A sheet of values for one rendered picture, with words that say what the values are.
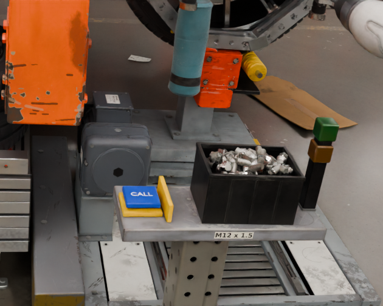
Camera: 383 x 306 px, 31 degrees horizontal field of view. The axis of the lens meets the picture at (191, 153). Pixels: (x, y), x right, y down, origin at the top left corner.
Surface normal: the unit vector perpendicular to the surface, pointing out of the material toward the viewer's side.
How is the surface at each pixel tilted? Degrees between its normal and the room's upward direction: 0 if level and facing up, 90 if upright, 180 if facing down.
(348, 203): 0
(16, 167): 90
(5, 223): 90
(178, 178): 90
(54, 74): 90
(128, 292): 0
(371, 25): 71
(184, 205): 0
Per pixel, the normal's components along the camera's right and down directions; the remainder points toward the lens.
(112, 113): 0.21, 0.47
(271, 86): 0.25, -0.77
